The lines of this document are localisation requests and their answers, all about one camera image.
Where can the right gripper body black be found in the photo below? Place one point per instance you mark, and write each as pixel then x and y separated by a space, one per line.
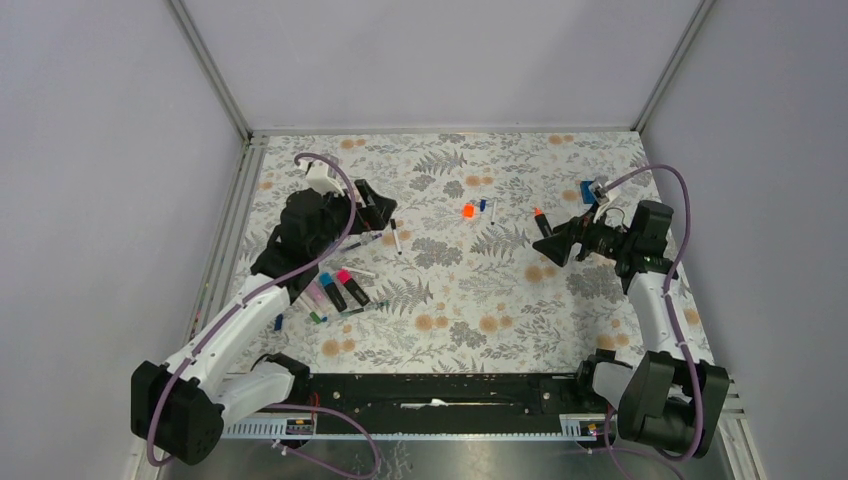
pixel 586 228

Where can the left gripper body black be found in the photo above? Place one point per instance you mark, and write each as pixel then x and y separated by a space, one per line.
pixel 366 218

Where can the white black marker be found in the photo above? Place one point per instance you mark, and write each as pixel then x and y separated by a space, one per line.
pixel 396 236

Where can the purple pen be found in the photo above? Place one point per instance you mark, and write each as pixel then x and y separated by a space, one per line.
pixel 362 241

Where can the black highlighter orange cap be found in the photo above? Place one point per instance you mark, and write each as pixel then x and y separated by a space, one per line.
pixel 542 223

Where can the white marker blue tip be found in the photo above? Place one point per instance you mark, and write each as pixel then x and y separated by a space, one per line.
pixel 493 213

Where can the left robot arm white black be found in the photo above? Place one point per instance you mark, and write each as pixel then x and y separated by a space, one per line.
pixel 183 405

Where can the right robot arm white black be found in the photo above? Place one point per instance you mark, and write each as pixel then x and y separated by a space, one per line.
pixel 673 399

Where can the blue box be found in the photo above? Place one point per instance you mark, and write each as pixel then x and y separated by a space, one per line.
pixel 588 192

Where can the white grey marker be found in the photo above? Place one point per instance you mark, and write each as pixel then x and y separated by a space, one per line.
pixel 358 271

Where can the black highlighter pink cap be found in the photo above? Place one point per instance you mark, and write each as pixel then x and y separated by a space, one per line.
pixel 345 277

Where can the black highlighter blue cap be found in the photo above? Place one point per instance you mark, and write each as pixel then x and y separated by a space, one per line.
pixel 332 292

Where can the floral patterned table mat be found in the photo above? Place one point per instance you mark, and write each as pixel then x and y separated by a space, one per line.
pixel 465 296

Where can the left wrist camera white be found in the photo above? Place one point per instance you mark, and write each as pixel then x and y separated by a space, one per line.
pixel 321 178

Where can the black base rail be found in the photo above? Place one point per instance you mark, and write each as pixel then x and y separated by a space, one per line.
pixel 447 405

